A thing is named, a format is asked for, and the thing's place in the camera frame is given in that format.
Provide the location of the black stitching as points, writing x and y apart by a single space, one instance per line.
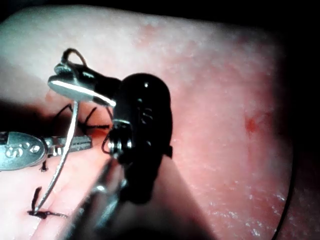
41 214

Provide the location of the curved steel needle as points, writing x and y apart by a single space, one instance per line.
65 150

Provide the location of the left arm needle driver jaw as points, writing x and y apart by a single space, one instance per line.
80 139
81 147

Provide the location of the left arm needle driver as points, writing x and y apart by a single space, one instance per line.
20 151

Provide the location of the tissue pad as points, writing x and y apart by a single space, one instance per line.
220 105

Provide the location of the right arm needle driver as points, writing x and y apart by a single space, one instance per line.
147 112

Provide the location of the right arm needle driver jaw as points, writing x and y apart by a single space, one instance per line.
72 90
85 73

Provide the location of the dark right arm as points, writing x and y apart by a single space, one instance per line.
160 220

